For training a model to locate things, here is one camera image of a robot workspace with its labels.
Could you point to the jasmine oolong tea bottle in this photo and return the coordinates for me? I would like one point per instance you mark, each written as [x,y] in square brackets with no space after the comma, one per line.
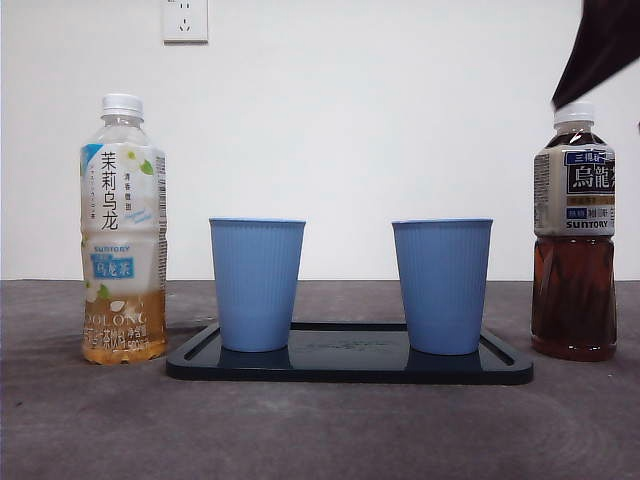
[122,200]

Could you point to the blue ribbed cup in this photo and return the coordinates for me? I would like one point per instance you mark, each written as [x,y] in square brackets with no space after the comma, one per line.
[256,285]
[442,287]

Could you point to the dark oolong tea bottle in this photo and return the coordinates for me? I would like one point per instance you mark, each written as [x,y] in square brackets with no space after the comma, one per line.
[574,280]

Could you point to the white wall socket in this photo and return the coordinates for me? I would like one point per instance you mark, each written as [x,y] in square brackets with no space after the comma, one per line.
[185,20]

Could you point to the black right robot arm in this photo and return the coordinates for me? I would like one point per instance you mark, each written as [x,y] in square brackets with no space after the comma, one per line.
[600,50]

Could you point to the dark blue tray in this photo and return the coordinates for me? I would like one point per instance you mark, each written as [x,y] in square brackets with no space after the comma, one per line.
[350,371]

